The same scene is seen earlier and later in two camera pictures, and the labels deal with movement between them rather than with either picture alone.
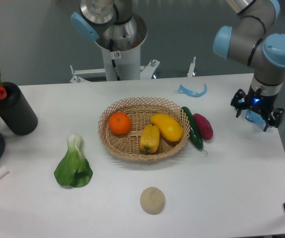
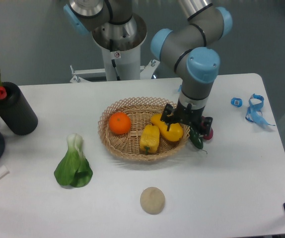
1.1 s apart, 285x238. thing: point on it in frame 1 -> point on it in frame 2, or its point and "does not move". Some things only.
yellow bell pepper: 149,138 does not move
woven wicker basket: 140,110 does not move
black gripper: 257,101 -> 189,115
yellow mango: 170,129 does not move
